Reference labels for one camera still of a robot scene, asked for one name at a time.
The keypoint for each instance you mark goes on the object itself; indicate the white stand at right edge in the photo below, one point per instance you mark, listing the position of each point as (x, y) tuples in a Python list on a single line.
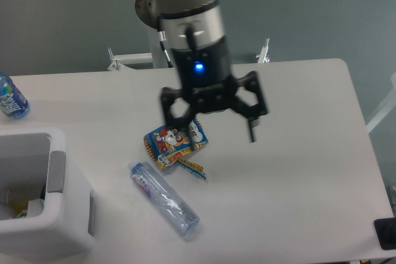
[(382, 109)]

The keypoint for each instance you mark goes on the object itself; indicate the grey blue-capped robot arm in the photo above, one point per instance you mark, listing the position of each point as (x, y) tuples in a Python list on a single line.
[(201, 18)]

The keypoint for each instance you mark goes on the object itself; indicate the black device at table edge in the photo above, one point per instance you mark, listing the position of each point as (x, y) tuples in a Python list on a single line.
[(385, 230)]

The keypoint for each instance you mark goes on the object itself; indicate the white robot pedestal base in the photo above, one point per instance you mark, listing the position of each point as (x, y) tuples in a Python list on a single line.
[(158, 55)]

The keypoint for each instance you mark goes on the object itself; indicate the clear plastic water bottle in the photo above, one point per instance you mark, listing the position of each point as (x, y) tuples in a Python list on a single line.
[(167, 201)]

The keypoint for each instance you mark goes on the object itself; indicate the blue raccoon snack bag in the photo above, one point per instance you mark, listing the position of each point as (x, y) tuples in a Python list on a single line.
[(169, 147)]

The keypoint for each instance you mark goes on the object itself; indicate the white metal frame bracket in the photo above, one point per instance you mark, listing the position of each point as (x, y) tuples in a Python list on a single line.
[(263, 56)]

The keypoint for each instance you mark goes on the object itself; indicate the blue green-label drink bottle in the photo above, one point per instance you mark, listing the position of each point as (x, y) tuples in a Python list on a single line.
[(13, 104)]

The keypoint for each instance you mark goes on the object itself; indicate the white push-button trash can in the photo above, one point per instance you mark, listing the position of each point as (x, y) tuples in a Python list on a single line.
[(46, 201)]

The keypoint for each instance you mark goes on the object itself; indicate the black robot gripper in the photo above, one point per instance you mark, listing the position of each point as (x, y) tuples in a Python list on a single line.
[(208, 85)]

